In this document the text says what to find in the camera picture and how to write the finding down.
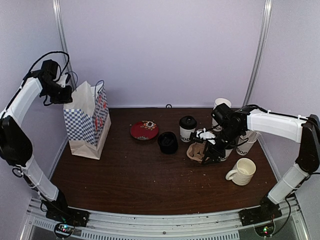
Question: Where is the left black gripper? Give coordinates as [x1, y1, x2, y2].
[41, 80, 73, 104]

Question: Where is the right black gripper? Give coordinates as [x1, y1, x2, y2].
[201, 125, 243, 166]

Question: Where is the white paper coffee cup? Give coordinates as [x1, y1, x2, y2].
[220, 148, 234, 162]

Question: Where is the brown cardboard cup carrier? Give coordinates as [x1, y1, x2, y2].
[186, 142, 206, 164]

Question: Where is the blue checkered paper bag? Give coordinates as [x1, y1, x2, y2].
[63, 80, 112, 160]

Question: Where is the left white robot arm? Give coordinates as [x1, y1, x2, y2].
[0, 59, 73, 222]

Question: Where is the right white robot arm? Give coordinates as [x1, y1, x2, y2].
[196, 103, 320, 221]

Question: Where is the white cup holding straws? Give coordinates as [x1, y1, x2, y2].
[236, 136, 257, 156]

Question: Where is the white ceramic mug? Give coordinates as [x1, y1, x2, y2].
[225, 158, 257, 186]

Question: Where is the stack of black lids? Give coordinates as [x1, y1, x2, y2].
[157, 131, 179, 155]

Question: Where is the stack of white paper cups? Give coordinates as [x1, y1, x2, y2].
[211, 98, 232, 132]

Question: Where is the red floral plate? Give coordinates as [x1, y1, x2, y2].
[130, 120, 159, 141]

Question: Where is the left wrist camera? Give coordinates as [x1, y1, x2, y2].
[56, 73, 71, 88]

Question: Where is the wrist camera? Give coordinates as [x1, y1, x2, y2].
[56, 73, 71, 88]
[189, 128, 216, 145]

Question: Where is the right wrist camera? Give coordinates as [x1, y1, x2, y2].
[189, 128, 216, 145]

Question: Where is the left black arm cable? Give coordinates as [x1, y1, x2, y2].
[22, 51, 71, 83]

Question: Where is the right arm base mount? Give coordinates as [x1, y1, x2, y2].
[238, 206, 283, 238]

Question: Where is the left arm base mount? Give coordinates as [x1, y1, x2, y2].
[45, 208, 90, 239]

